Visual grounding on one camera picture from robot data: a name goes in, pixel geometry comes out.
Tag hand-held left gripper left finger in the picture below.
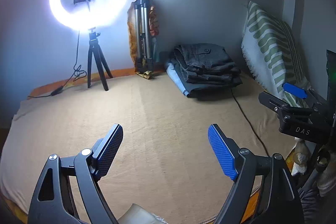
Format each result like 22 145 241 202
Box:
28 124 124 224

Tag grey striped clothing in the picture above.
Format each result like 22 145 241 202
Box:
298 187 326 224

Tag folded silver tripod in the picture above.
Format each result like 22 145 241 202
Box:
134 0 153 73

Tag orange floral bedsheet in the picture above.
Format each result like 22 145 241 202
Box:
0 68 297 224

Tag small black tripod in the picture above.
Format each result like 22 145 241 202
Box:
87 27 114 91

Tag pale folded cloth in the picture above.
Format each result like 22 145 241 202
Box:
165 60 191 98

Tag thin black cable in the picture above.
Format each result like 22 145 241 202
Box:
230 87 269 157

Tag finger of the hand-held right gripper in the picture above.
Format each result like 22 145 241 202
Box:
283 82 327 109
259 91 292 119

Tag black ring light cable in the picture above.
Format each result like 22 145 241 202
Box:
28 30 87 98

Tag green striped white pillow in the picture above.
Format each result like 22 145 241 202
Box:
241 0 313 109

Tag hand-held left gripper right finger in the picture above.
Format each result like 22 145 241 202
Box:
207 123 302 224

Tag grey checked pants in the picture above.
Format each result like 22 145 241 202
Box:
172 43 241 83

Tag beige blanket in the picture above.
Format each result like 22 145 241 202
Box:
0 70 297 224

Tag dark folded pants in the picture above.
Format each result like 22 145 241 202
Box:
173 67 243 98

